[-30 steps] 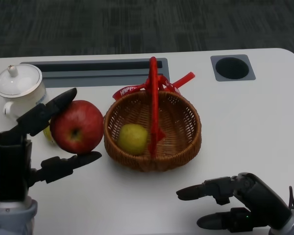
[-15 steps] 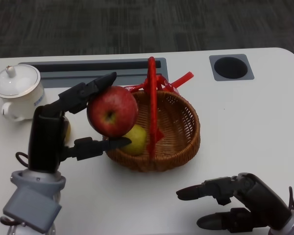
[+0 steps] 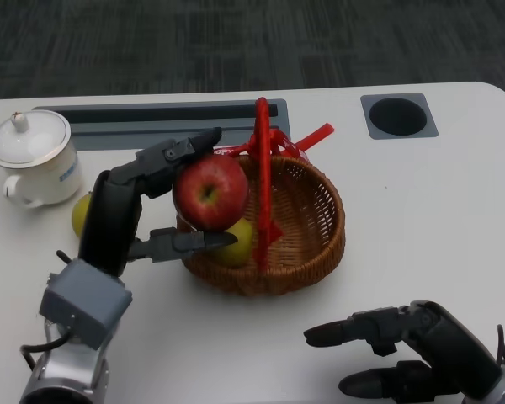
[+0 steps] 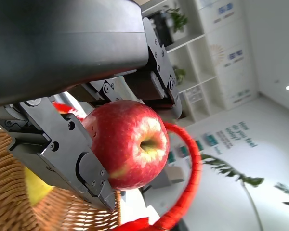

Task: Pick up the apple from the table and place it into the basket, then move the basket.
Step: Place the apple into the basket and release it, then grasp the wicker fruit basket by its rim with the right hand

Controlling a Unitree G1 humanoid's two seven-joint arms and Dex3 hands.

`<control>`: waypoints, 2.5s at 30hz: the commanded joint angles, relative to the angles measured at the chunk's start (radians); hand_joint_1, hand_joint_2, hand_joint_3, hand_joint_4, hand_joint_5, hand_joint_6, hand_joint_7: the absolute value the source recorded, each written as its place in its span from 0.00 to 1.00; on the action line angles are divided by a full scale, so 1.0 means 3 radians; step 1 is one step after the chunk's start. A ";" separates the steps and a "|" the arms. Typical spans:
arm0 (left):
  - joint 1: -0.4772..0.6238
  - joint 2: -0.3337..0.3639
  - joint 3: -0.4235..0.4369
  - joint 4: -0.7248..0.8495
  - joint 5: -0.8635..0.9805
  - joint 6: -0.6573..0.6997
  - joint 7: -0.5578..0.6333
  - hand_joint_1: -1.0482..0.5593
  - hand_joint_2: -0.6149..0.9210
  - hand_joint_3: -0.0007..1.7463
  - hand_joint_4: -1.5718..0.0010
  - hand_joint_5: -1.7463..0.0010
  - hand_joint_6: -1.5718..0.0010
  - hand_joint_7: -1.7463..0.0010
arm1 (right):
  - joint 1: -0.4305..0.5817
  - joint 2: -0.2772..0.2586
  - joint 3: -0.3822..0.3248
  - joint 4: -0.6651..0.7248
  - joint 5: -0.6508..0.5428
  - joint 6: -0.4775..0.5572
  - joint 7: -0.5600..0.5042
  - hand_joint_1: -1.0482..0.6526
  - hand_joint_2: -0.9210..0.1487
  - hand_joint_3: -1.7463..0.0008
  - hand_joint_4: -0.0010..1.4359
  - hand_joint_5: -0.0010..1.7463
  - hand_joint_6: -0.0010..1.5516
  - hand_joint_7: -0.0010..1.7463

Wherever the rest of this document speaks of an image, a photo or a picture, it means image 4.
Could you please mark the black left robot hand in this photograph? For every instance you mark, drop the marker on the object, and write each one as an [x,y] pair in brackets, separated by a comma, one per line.
[62,43]

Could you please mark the red apple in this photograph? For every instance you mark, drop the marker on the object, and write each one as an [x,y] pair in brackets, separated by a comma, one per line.
[125,144]

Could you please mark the small potted green plant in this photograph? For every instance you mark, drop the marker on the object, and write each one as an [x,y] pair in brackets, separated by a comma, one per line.
[178,19]
[180,75]

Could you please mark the white cube shelf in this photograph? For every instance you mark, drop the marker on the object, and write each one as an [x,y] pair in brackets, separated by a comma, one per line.
[200,67]

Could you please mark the translucent storage drawer unit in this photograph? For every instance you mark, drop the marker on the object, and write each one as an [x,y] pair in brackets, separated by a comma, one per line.
[193,95]

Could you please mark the yellow fruit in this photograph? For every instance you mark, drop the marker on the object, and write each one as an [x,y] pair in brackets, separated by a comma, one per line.
[36,187]

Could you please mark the white shelving unit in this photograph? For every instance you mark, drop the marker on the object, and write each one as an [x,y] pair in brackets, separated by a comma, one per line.
[231,60]

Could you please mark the large monstera plant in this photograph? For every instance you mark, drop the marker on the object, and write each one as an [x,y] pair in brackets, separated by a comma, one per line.
[240,175]

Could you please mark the green wall picture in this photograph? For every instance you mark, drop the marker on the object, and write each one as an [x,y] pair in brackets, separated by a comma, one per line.
[183,151]
[210,140]

